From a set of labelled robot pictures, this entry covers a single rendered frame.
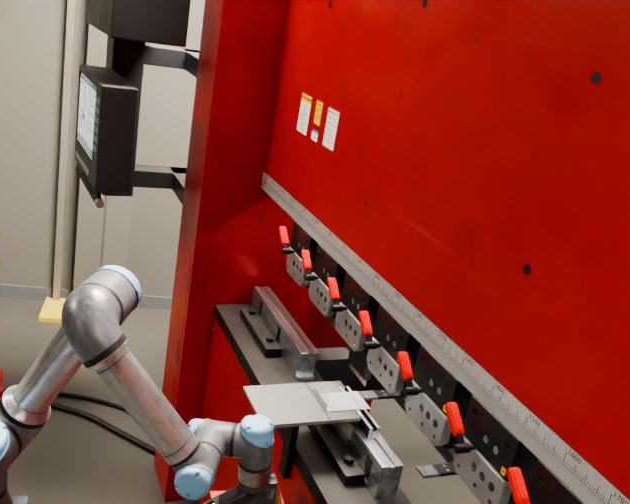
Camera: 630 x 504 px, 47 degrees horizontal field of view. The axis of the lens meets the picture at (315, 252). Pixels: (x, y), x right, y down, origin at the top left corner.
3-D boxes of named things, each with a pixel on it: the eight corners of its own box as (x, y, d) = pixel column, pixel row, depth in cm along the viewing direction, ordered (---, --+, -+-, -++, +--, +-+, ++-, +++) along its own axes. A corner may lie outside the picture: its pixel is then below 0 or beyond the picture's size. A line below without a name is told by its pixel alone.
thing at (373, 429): (336, 395, 198) (338, 386, 197) (346, 395, 199) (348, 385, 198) (367, 438, 181) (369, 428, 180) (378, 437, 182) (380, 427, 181)
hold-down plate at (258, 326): (239, 316, 257) (240, 308, 256) (253, 315, 259) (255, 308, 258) (264, 357, 231) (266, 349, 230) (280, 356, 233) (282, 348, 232)
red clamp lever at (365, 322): (358, 309, 171) (367, 348, 167) (374, 309, 173) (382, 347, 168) (355, 312, 172) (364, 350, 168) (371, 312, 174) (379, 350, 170)
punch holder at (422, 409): (403, 410, 159) (418, 344, 154) (435, 408, 162) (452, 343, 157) (437, 451, 146) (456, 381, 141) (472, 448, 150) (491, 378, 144)
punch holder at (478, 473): (450, 467, 142) (470, 394, 137) (485, 462, 145) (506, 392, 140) (494, 519, 129) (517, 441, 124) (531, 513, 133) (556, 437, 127)
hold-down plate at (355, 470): (301, 417, 202) (303, 408, 201) (319, 416, 204) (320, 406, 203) (343, 486, 176) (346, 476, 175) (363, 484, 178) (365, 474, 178)
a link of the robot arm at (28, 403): (-42, 446, 161) (84, 272, 144) (-7, 411, 175) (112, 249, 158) (2, 477, 162) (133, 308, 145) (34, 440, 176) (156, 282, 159)
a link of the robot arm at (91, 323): (74, 295, 133) (225, 490, 144) (97, 274, 144) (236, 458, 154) (29, 324, 136) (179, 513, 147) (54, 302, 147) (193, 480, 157)
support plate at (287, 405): (242, 389, 189) (243, 386, 188) (333, 384, 199) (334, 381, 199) (263, 429, 173) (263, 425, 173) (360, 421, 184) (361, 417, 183)
